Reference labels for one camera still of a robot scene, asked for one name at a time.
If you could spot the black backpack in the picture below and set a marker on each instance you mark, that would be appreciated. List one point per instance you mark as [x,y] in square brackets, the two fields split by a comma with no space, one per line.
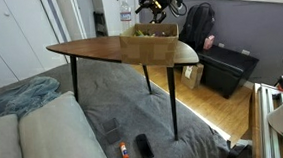
[198,25]

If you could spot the large light grey pillow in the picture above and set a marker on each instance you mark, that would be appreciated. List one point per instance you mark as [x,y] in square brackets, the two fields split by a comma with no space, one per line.
[58,138]

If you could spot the blue grey blanket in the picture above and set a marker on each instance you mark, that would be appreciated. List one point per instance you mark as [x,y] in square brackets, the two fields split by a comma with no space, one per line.
[22,97]

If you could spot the grey mesh pen cup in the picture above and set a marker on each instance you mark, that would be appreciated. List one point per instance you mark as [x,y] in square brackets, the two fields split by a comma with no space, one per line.
[111,131]

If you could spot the wooden table with black legs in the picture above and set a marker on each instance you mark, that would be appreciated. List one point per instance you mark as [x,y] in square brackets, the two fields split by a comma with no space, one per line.
[92,47]

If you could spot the aluminium frame stand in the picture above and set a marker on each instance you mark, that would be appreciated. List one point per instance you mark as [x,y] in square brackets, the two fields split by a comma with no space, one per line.
[264,120]

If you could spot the clear plastic water bottle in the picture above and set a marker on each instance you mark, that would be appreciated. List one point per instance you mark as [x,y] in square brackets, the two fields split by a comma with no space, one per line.
[125,16]

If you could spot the black leather ottoman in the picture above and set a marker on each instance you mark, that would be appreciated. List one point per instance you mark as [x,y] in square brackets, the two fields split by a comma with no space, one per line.
[227,68]

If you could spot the white room door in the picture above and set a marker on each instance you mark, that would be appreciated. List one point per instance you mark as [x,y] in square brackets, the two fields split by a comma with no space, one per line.
[113,10]

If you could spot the small cardboard package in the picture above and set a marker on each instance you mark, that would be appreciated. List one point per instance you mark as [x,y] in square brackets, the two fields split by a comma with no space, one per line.
[191,76]

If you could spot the black phone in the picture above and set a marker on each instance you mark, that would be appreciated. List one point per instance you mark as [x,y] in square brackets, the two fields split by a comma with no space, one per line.
[144,147]

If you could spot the pink pouch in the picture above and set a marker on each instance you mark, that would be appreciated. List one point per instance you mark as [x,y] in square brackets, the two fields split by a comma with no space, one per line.
[208,42]

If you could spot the cardboard box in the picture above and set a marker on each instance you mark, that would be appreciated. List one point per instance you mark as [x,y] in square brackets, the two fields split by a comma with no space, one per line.
[149,50]

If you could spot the red black clamp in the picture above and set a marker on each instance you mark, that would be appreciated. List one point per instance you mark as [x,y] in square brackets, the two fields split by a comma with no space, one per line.
[281,83]

